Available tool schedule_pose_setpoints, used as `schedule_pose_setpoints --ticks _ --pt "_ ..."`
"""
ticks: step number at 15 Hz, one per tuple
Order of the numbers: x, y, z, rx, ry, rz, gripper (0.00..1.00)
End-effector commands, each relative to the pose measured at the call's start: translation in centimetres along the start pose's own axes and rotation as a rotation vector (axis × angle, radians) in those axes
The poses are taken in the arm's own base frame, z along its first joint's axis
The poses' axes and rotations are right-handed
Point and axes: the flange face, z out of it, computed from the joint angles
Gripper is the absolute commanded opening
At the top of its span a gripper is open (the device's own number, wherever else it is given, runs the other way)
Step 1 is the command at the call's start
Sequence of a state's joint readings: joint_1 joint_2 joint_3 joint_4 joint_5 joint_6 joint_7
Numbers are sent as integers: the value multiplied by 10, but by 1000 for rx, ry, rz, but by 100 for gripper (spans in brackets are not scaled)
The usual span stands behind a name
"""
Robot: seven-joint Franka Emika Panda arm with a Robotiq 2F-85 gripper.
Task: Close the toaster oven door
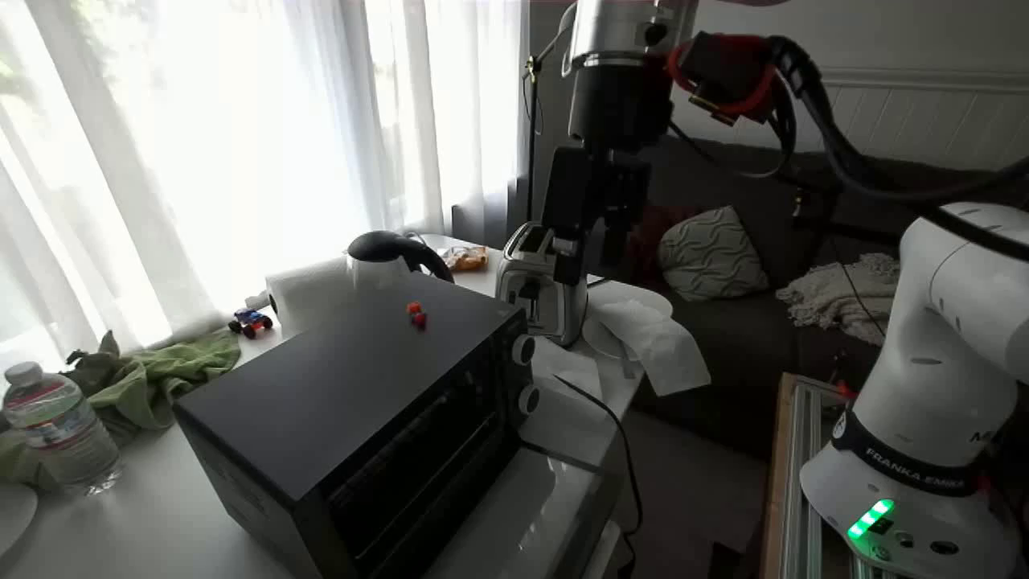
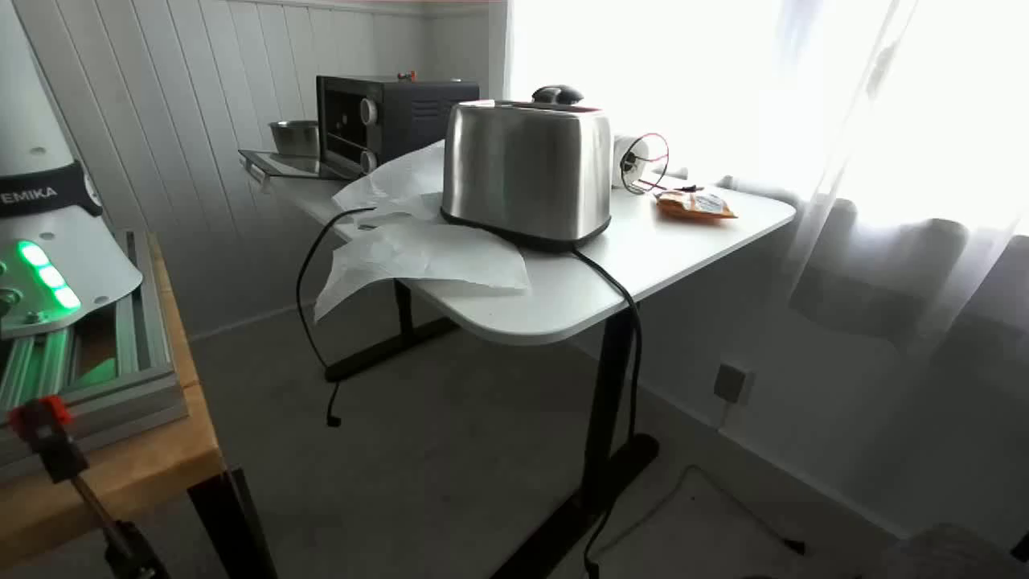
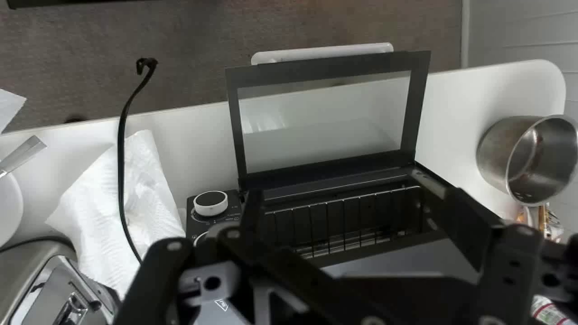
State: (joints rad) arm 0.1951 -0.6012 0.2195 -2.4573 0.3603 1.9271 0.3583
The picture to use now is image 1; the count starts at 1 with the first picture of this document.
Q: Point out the small red object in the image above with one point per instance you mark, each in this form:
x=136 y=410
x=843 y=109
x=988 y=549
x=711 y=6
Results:
x=416 y=315

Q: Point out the silver oven knob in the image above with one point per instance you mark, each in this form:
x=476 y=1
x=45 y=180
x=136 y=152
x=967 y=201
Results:
x=529 y=400
x=524 y=349

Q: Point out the black toaster oven body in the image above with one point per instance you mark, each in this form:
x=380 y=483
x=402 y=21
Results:
x=343 y=375

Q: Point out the clear plastic water bottle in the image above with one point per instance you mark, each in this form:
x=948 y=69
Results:
x=60 y=423

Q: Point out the glass toaster oven door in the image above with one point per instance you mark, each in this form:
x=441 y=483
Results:
x=524 y=515

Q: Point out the aluminium rail frame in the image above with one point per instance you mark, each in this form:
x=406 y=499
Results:
x=808 y=504

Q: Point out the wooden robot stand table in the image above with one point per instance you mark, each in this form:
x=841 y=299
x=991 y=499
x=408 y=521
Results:
x=774 y=483

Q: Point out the orange snack packet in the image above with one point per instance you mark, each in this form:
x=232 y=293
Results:
x=468 y=260

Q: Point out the white plate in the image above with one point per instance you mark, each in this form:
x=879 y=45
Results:
x=15 y=515

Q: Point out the cream blanket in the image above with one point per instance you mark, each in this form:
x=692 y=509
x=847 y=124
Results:
x=841 y=293

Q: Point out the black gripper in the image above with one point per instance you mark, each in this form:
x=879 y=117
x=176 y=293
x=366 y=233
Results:
x=619 y=107

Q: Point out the small toy car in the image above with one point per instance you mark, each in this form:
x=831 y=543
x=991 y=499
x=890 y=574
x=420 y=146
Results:
x=251 y=319

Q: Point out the white patterned pillow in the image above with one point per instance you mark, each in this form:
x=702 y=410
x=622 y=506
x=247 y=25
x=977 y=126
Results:
x=708 y=256

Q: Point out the red black wrist camera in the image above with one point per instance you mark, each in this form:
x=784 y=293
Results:
x=735 y=73

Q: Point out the white sheer curtain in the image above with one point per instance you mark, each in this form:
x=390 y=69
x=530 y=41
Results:
x=213 y=138

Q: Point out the dark grey sofa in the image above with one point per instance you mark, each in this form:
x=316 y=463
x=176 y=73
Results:
x=742 y=341

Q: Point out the black kettle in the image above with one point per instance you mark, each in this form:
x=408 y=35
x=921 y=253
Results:
x=390 y=249

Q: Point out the silver bread toaster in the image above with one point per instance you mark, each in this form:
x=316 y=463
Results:
x=540 y=293

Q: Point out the green cloth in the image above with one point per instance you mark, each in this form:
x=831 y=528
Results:
x=162 y=375

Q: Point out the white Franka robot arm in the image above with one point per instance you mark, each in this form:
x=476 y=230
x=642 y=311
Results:
x=944 y=375

